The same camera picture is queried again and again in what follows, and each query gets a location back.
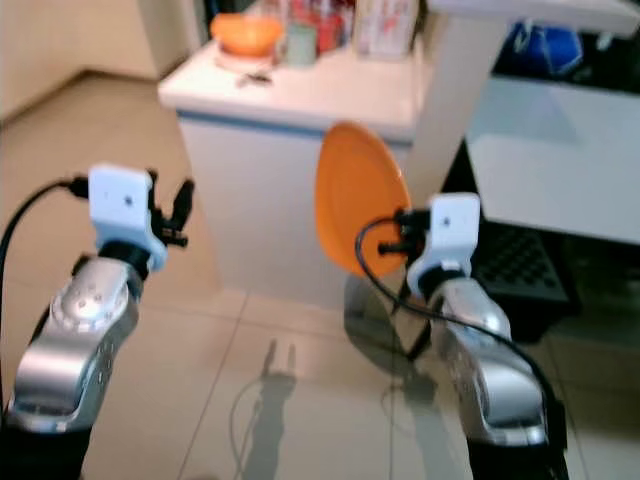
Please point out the orange plate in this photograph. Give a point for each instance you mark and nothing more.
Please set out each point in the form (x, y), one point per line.
(350, 200)

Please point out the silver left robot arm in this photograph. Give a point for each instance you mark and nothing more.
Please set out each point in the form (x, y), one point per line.
(70, 350)

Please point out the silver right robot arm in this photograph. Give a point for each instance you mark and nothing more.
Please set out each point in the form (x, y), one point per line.
(500, 365)

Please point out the white counter cabinet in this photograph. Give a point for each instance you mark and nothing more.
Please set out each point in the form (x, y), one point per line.
(260, 190)

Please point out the white pillar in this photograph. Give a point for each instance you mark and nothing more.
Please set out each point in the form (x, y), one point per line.
(455, 90)

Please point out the dark cutlery piece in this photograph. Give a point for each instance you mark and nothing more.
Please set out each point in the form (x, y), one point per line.
(255, 78)

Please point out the white table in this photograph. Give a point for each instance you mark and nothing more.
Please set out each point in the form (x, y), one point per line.
(550, 150)

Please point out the orange bowl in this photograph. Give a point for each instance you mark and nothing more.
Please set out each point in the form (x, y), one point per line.
(246, 35)

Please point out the white printed box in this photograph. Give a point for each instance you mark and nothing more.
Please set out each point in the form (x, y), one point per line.
(385, 25)

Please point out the pale green mug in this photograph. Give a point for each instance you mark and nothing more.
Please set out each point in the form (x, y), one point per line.
(300, 45)

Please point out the red snack packages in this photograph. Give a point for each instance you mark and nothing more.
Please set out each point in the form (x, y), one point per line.
(325, 18)

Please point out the blue bag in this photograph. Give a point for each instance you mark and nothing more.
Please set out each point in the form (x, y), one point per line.
(545, 50)

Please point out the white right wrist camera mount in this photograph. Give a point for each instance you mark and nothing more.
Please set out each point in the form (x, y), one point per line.
(455, 230)

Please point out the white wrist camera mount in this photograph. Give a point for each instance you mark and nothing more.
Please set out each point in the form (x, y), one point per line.
(125, 205)
(455, 230)

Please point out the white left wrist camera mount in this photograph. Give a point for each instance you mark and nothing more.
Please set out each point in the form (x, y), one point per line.
(125, 205)

